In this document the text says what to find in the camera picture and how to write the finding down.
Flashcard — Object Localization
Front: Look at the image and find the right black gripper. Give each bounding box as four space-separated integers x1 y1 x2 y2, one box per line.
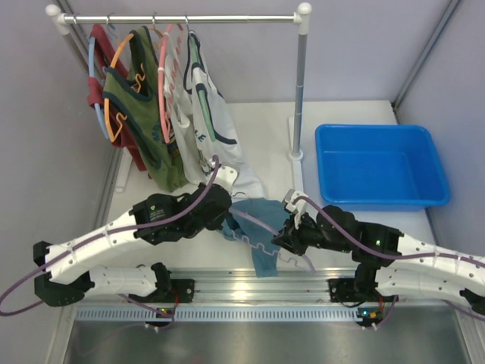
272 208 352 256

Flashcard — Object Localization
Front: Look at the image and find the lavender plastic hanger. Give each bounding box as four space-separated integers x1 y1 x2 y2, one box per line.
223 198 316 278

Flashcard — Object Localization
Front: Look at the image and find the teal tank top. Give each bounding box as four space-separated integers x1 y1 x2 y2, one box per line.
219 199 289 278

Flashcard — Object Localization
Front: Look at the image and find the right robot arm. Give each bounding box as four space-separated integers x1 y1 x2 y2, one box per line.
272 206 484 315

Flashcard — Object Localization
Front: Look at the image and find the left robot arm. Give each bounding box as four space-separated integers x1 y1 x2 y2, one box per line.
33 183 232 307

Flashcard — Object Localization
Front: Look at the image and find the white navy-trimmed tank top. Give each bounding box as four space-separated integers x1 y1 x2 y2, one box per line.
183 30 265 199

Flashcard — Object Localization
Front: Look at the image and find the pink hanger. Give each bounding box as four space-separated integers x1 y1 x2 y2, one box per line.
158 24 174 144

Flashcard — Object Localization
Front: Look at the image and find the white shirt on pink hanger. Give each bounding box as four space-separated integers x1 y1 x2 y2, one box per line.
164 24 205 184

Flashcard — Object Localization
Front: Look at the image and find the orange hanger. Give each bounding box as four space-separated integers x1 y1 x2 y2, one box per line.
102 32 136 144

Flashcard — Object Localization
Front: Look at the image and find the green tank top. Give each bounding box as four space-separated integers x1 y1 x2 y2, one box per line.
103 26 188 192

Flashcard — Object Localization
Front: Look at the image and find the mint green hanger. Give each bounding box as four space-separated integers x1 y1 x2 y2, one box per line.
188 31 216 142

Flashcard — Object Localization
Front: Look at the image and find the red tank top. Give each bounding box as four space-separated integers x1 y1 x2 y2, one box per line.
87 24 146 171

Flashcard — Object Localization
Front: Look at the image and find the light blue hanger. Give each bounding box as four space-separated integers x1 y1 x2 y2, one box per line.
88 37 109 139

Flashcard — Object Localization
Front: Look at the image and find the blue plastic bin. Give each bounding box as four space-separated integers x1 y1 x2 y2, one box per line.
314 124 451 212

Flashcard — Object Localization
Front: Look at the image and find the white clothes rack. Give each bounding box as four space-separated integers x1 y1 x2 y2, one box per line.
45 2 312 162

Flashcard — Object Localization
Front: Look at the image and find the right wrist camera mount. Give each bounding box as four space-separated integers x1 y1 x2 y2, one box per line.
282 189 308 226

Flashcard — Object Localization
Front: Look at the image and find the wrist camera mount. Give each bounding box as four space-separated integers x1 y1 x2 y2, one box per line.
282 189 308 226
207 162 239 193

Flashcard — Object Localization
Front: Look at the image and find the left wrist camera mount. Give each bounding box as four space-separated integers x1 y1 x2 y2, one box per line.
207 162 239 193

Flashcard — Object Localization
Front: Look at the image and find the aluminium mounting rail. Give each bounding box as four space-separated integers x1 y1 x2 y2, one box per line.
171 268 354 306

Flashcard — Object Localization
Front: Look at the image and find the slotted cable duct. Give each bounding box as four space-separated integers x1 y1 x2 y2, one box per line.
76 306 381 322

